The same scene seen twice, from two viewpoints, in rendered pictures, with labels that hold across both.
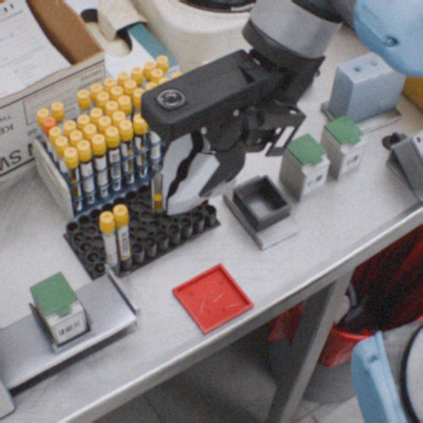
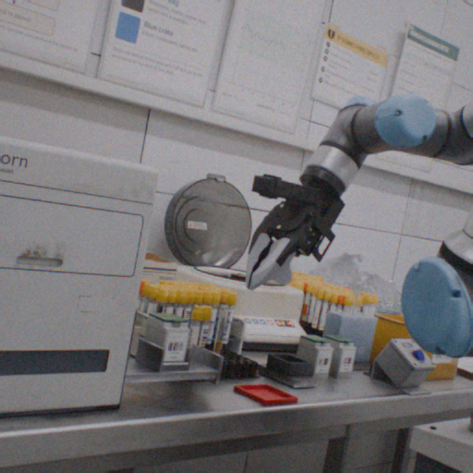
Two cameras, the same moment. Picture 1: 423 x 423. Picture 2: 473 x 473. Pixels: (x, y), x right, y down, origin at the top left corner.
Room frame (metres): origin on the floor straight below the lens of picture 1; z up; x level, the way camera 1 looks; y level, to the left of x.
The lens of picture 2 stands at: (-0.62, 0.17, 1.16)
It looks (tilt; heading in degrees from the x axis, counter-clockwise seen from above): 3 degrees down; 355
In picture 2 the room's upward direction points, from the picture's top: 10 degrees clockwise
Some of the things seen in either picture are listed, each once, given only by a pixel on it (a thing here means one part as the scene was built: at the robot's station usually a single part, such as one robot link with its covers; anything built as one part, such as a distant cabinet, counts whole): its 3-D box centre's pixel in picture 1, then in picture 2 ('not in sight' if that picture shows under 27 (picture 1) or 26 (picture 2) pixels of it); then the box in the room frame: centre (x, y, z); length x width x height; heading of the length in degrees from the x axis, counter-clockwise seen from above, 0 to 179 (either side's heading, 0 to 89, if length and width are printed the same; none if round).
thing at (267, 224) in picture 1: (261, 206); (287, 369); (0.55, -0.06, 0.89); 0.09 x 0.05 x 0.04; 36
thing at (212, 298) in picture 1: (212, 298); (265, 394); (0.43, -0.01, 0.88); 0.07 x 0.07 x 0.01; 38
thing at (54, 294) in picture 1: (55, 296); (169, 318); (0.35, 0.15, 0.98); 0.05 x 0.04 x 0.01; 38
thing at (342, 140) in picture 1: (341, 147); (337, 356); (0.65, -0.16, 0.91); 0.05 x 0.04 x 0.07; 38
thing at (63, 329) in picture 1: (59, 311); (165, 342); (0.35, 0.15, 0.95); 0.05 x 0.04 x 0.06; 38
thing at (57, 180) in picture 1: (120, 145); (181, 333); (0.62, 0.13, 0.91); 0.20 x 0.10 x 0.07; 128
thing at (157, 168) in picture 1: (158, 194); (219, 338); (0.53, 0.07, 0.93); 0.01 x 0.01 x 0.10; 38
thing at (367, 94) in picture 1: (367, 89); (347, 339); (0.75, -0.20, 0.92); 0.10 x 0.07 x 0.10; 123
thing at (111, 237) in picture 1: (139, 202); (207, 337); (0.52, 0.09, 0.93); 0.17 x 0.09 x 0.11; 128
